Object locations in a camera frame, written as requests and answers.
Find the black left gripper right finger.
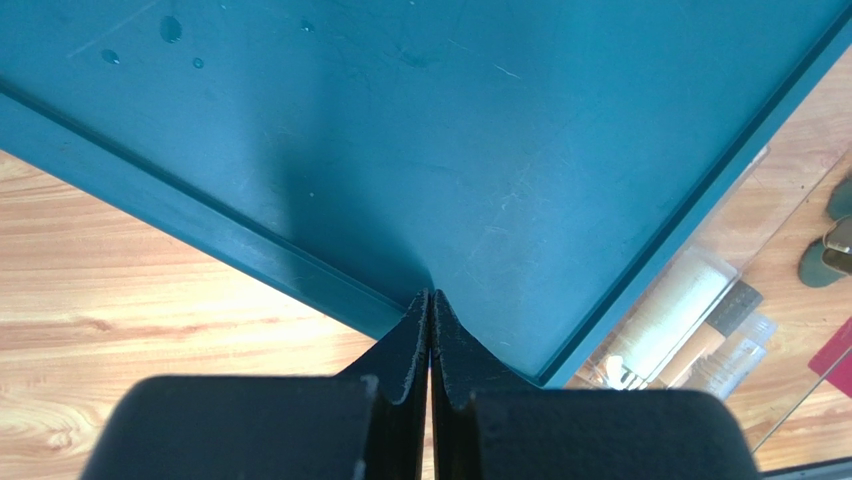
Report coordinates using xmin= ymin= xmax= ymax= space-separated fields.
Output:
xmin=431 ymin=292 xmax=759 ymax=479

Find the cream white pump bottle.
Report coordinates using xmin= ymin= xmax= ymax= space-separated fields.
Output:
xmin=595 ymin=247 xmax=739 ymax=390

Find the clear drawer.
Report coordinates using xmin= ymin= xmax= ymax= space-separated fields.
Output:
xmin=565 ymin=66 xmax=852 ymax=454

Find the clear glass foundation bottle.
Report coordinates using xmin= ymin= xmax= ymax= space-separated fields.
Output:
xmin=684 ymin=312 xmax=778 ymax=400

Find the black round jar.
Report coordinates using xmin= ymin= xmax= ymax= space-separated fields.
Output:
xmin=821 ymin=216 xmax=851 ymax=276

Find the green round compact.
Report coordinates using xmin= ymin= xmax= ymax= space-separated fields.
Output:
xmin=825 ymin=178 xmax=852 ymax=221
xmin=797 ymin=239 xmax=846 ymax=288

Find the green round compact upper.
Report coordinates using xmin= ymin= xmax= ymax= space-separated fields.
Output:
xmin=825 ymin=178 xmax=852 ymax=221

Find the teal drawer organizer box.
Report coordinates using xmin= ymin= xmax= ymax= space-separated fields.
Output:
xmin=1 ymin=1 xmax=851 ymax=387

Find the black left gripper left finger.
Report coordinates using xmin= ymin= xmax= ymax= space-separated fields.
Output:
xmin=82 ymin=291 xmax=429 ymax=479

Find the green round compact lower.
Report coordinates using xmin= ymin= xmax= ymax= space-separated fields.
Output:
xmin=797 ymin=239 xmax=846 ymax=288

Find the beige tube grey cap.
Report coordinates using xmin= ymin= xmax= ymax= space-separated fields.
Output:
xmin=656 ymin=280 xmax=764 ymax=388

